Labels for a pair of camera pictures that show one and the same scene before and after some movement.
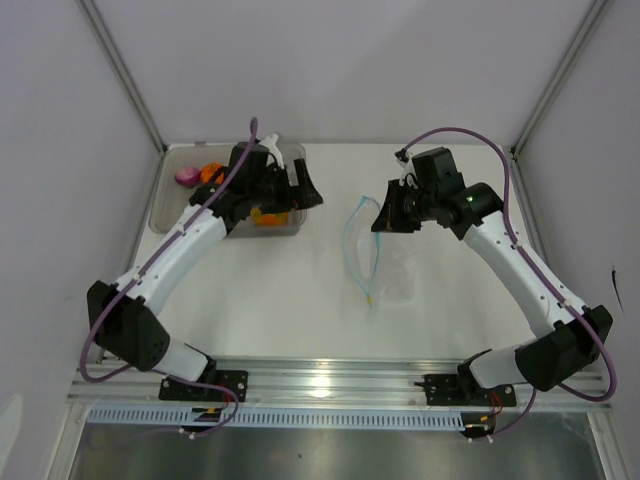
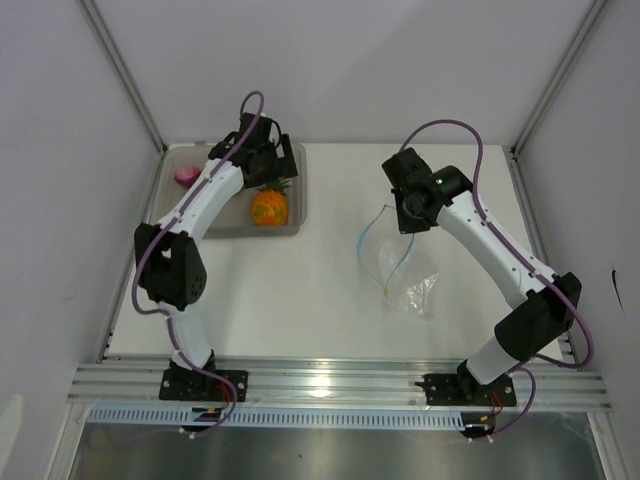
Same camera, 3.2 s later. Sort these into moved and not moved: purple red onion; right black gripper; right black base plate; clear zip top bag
Moved: clear zip top bag
Not moved: right black base plate; right black gripper; purple red onion
